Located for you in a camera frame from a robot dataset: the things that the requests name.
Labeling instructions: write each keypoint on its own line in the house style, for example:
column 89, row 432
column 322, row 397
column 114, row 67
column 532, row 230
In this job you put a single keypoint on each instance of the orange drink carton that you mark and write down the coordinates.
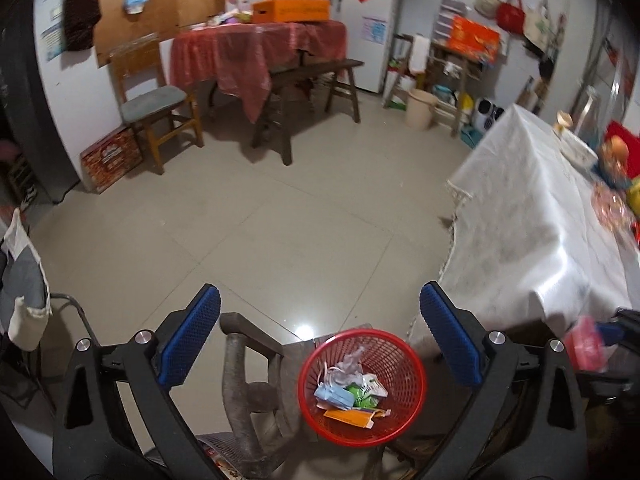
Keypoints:
column 350, row 416

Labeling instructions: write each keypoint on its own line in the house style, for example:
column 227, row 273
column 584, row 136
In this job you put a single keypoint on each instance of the orange cardboard box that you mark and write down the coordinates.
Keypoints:
column 290, row 11

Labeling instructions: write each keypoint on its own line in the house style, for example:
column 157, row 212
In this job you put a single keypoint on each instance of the white tissue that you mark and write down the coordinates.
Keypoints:
column 350, row 365

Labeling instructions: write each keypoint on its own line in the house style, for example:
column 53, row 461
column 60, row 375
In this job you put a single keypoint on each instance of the wooden bench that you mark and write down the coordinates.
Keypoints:
column 310, row 72

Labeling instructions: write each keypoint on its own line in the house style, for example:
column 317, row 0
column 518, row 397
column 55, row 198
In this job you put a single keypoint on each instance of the wooden chair grey seat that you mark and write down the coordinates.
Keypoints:
column 150, row 102

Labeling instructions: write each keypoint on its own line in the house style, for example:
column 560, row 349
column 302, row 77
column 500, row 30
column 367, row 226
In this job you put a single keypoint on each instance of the white tablecloth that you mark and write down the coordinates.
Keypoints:
column 525, row 240

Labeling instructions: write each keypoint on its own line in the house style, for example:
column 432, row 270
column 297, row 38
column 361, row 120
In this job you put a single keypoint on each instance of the red pillow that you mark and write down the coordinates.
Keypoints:
column 622, row 132

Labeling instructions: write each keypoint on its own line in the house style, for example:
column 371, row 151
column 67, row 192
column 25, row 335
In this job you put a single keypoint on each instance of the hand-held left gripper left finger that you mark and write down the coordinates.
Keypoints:
column 192, row 340

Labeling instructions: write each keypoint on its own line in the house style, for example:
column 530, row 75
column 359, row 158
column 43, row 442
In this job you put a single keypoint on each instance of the white refrigerator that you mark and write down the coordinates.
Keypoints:
column 370, row 60

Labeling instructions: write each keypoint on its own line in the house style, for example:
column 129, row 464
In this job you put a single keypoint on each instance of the beige plastic bucket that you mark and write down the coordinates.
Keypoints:
column 420, row 110

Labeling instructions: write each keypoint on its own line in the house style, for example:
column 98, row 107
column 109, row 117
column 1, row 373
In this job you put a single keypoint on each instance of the red plastic table cover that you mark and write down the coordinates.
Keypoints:
column 240, row 60

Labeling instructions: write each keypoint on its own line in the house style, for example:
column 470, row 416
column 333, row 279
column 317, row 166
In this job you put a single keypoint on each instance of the dark knitted sweater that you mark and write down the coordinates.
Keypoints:
column 80, row 5

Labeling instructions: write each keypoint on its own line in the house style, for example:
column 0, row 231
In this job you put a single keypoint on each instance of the white towel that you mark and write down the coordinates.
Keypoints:
column 420, row 55

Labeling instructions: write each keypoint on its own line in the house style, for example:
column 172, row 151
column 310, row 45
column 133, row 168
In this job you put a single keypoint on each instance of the blue paper sheet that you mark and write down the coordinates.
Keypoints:
column 374, row 30

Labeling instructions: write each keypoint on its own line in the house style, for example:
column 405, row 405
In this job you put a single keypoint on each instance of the clear plastic bag with peels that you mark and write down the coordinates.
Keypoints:
column 609, row 207

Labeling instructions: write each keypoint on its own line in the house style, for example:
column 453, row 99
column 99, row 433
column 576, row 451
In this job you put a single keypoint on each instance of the red plastic basket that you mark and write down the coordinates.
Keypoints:
column 350, row 437

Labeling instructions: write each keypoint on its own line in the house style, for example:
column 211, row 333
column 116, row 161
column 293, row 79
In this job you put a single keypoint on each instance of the blue face mask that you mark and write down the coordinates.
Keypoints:
column 332, row 396

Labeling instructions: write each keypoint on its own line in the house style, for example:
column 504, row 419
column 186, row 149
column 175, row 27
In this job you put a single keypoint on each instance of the glass fruit bowl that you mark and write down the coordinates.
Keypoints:
column 617, row 170

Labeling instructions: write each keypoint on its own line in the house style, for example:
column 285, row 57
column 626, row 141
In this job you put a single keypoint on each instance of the brown cardboard wall panel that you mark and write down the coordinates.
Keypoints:
column 160, row 15

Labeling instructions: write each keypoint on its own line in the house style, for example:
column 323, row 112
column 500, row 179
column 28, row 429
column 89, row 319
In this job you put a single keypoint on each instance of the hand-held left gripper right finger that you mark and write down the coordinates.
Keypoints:
column 450, row 335

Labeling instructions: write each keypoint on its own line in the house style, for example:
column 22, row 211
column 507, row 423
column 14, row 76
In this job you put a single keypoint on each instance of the white shelf rack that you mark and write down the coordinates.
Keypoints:
column 452, row 15

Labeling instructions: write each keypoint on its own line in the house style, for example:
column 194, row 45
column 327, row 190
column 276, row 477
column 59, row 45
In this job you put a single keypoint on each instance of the white electric heater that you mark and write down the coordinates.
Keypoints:
column 487, row 114

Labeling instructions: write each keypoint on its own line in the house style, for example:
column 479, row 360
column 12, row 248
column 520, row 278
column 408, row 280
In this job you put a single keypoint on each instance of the white tote bag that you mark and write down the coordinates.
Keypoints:
column 536, row 27

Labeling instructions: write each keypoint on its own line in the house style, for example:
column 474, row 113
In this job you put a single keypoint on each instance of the pale red apple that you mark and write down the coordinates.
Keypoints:
column 616, row 149

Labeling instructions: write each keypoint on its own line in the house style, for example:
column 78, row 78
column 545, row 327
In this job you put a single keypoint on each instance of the grey steel thermos bottle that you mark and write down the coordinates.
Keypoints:
column 587, row 110

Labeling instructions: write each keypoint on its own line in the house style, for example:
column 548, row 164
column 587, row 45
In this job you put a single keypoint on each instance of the wall notice paper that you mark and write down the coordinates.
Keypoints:
column 52, row 35

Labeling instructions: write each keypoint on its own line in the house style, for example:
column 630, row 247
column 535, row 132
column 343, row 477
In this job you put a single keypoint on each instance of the red printed carton box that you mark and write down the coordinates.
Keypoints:
column 112, row 160

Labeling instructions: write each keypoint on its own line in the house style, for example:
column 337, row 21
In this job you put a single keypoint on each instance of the yellow pomelo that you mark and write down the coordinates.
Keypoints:
column 635, row 195

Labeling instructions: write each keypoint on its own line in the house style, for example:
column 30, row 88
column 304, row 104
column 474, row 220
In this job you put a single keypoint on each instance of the red handbag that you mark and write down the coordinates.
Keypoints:
column 510, row 15

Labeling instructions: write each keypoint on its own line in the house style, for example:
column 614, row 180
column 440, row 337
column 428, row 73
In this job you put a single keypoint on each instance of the white plate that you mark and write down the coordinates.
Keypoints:
column 579, row 151

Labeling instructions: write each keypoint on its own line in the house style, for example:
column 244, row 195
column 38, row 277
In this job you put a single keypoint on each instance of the black bag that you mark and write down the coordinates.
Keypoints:
column 546, row 67

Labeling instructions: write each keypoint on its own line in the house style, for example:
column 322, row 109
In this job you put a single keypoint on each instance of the red gift box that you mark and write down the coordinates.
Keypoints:
column 472, row 40

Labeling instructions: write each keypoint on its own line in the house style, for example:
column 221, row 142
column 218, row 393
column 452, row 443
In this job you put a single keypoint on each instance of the dark wooden chair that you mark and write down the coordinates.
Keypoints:
column 250, row 390

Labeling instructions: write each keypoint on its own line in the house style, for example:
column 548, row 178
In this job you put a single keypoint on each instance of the red snack packet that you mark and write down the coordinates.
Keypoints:
column 585, row 347

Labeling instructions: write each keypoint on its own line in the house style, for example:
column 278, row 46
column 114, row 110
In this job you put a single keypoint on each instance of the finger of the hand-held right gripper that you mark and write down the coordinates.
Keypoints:
column 607, row 331
column 620, row 380

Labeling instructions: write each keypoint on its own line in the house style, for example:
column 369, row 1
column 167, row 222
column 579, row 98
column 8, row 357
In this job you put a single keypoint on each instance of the green white drink carton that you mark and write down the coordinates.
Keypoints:
column 367, row 390

